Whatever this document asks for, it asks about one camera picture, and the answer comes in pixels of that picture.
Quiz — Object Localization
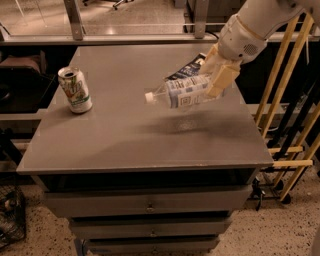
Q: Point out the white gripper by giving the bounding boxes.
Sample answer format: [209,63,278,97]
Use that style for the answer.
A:
[199,14,267,98]

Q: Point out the grey drawer cabinet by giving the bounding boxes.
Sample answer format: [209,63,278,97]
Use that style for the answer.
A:
[18,44,272,255]

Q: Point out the dark chair at left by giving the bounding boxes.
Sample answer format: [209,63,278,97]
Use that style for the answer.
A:
[0,54,58,114]

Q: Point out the black wire basket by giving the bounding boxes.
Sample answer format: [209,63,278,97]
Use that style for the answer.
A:
[0,176,26,249]

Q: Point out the dark blue chip bag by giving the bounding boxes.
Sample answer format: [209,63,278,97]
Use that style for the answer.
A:
[166,53,206,80]

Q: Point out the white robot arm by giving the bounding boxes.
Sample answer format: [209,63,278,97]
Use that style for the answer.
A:
[199,0,320,98]

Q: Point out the blue label plastic bottle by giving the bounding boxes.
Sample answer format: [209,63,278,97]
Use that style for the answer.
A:
[145,75,210,109]

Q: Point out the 7up soda can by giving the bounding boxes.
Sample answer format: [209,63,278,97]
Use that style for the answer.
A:
[58,66,93,114]

